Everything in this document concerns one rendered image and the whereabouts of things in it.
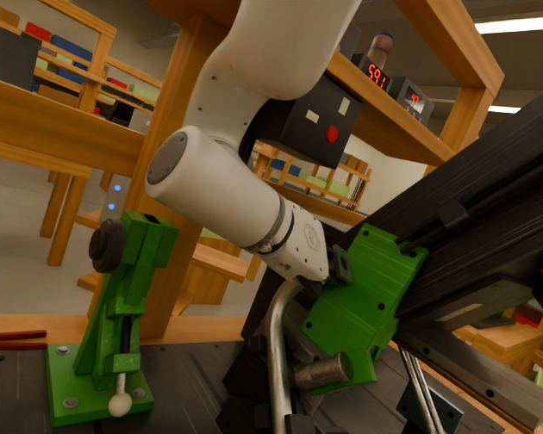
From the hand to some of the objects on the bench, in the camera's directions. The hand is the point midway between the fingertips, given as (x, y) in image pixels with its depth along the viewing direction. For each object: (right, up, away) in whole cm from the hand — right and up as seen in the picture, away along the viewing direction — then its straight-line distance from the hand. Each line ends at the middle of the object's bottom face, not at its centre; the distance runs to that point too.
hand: (327, 266), depth 53 cm
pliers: (-54, -12, -1) cm, 55 cm away
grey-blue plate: (+15, -36, +7) cm, 39 cm away
